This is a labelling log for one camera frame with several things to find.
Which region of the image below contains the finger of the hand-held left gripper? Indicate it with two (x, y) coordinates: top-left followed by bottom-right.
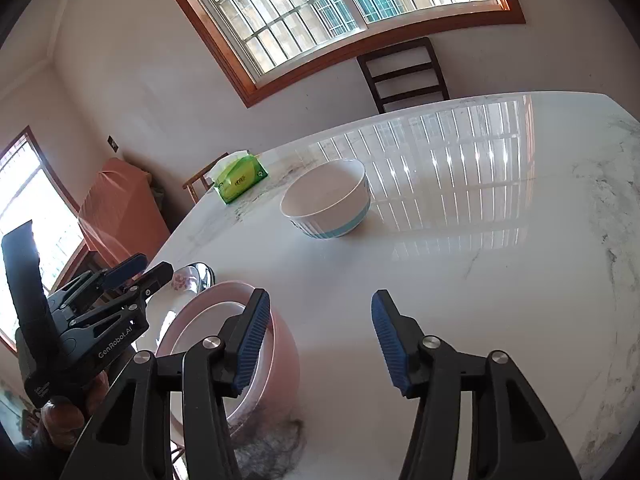
(126, 260), (175, 307)
(102, 254), (149, 291)

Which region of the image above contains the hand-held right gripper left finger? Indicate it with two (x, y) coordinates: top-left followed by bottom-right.
(59, 287), (272, 480)

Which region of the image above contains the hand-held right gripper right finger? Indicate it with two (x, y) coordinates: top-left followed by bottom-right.
(371, 288), (583, 480)

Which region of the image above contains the white plate pink flower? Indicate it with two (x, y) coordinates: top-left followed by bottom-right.
(145, 261), (217, 356)

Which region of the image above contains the large pink bowl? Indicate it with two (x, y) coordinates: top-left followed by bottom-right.
(155, 281), (301, 433)

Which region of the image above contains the white ribbed bowl blue base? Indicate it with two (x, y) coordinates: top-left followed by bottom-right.
(279, 158), (372, 240)

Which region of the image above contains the person's left hand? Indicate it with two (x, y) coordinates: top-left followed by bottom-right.
(39, 370), (111, 453)

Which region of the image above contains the orange cloth covered furniture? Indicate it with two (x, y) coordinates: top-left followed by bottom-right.
(77, 157), (172, 268)

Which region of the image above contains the light wooden chair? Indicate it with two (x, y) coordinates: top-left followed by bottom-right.
(182, 152), (230, 206)

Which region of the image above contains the narrow side window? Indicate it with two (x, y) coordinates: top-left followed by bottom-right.
(0, 126), (83, 351)

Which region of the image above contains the green tissue pack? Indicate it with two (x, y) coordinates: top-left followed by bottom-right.
(209, 150), (269, 206)

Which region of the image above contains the dark wooden chair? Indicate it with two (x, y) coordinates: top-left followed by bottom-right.
(356, 36), (451, 115)

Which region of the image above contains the large barred window wooden frame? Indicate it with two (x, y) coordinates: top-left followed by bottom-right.
(148, 0), (527, 108)

